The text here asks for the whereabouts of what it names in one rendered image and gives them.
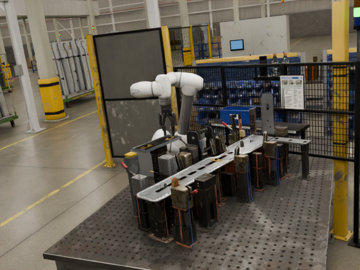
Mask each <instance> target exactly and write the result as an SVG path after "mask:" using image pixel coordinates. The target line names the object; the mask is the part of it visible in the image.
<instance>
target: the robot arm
mask: <svg viewBox="0 0 360 270"><path fill-rule="evenodd" d="M171 86H174V87H178V88H181V90H182V93H183V96H182V104H181V112H180V116H179V124H178V131H177V132H176V133H175V132H174V131H175V126H176V125H177V121H176V112H172V110H171V103H172V102H171ZM202 88H203V78H202V77H200V76H198V75H196V74H192V73H183V72H169V73H167V74H166V75H165V74H161V75H158V76H157V77H156V81H154V82H148V81H142V82H138V83H135V84H133V85H132V86H131V87H130V91H131V95H132V96H133V97H135V98H147V97H150V96H158V97H159V104H160V105H161V112H159V113H158V116H159V126H161V127H162V129H159V130H157V131H156V132H155V133H154V136H153V138H152V140H154V139H157V138H159V137H163V136H166V135H167V134H170V133H169V132H168V131H166V126H165V125H164V124H165V120H166V117H168V118H169V120H170V122H171V125H172V127H171V131H172V136H174V135H178V136H182V140H183V141H184V142H185V143H187V138H186V135H187V133H188V132H189V128H190V120H191V114H192V107H193V100H194V96H195V95H196V93H197V91H200V90H201V89H202ZM171 114H172V116H173V119H172V116H171ZM161 115H163V120H162V116H161ZM173 120H174V121H173ZM183 146H184V147H186V146H185V144H184V143H183V142H182V141H181V140H176V141H174V142H171V143H169V144H167V150H168V152H169V153H174V154H176V153H179V148H181V147H183Z"/></svg>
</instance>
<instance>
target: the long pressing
mask: <svg viewBox="0 0 360 270"><path fill-rule="evenodd" d="M273 138H274V137H269V136H268V137H267V140H272V139H273ZM250 140H251V142H250ZM240 141H241V140H240ZM240 141H238V142H236V143H234V144H232V145H230V146H228V147H226V152H224V153H222V154H220V155H219V156H215V157H208V158H205V159H203V160H201V161H199V162H197V163H195V164H193V165H191V166H190V167H188V168H186V169H184V170H182V171H180V172H178V173H176V174H174V175H172V176H170V177H168V178H166V179H164V180H162V181H160V182H158V183H156V184H154V185H152V186H150V187H148V188H146V189H144V190H142V191H140V192H138V193H137V198H140V199H143V200H147V201H151V202H158V201H161V200H163V199H165V198H166V197H168V196H170V195H171V191H170V188H171V186H168V187H164V183H166V184H167V185H169V184H171V181H172V179H173V178H174V177H176V178H178V179H180V178H182V177H186V178H185V179H183V180H181V181H178V183H179V184H182V185H187V186H188V185H190V184H192V183H194V179H196V178H198V177H199V176H201V175H203V174H205V173H207V174H210V173H212V172H213V171H215V170H217V169H219V168H221V167H222V166H224V165H226V164H227V163H229V162H231V161H233V160H234V149H235V147H236V146H239V147H240ZM242 141H244V147H240V150H239V153H240V154H249V153H251V152H253V151H255V150H257V149H258V148H260V147H261V146H262V143H263V136H259V135H254V134H252V135H250V136H248V137H246V138H244V139H242ZM230 152H233V153H231V154H228V153H230ZM224 155H225V156H226V157H224V158H222V159H221V160H222V161H220V162H217V161H216V162H214V163H212V164H211V165H209V166H206V165H207V164H209V163H211V162H213V161H212V160H211V159H213V158H214V159H215V158H220V157H222V156H224ZM201 167H205V168H204V169H202V170H198V169H199V168H201ZM194 171H195V172H196V173H194V174H192V175H188V174H190V173H192V172H194ZM161 188H165V189H164V190H162V191H160V192H156V191H157V190H159V189H161Z"/></svg>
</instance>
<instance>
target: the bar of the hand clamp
mask: <svg viewBox="0 0 360 270"><path fill-rule="evenodd" d="M229 117H230V121H231V127H232V131H233V132H235V133H236V132H237V127H236V122H235V118H236V117H237V115H236V114H231V115H229ZM236 135H238V132H237V133H236Z"/></svg>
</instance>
